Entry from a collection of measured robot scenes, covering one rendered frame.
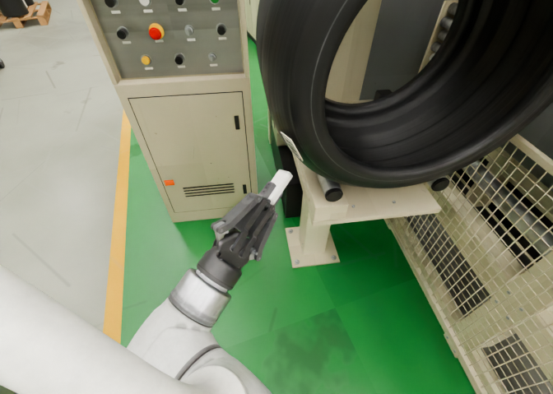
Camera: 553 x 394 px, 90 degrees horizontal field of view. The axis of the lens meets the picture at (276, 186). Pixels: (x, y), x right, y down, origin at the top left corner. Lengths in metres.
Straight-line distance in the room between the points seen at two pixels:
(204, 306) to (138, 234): 1.45
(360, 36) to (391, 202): 0.48
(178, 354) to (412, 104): 0.84
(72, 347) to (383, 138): 0.81
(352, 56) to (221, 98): 0.60
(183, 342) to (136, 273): 1.30
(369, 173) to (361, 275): 1.07
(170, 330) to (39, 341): 0.22
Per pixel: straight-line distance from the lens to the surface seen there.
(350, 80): 0.96
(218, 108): 1.31
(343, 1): 0.45
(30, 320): 0.29
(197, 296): 0.48
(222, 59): 1.27
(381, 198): 0.86
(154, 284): 1.68
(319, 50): 0.46
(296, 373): 1.43
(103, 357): 0.30
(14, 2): 6.78
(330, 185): 0.69
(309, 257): 1.62
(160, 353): 0.48
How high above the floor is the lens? 1.40
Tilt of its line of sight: 45 degrees down
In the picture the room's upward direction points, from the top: straight up
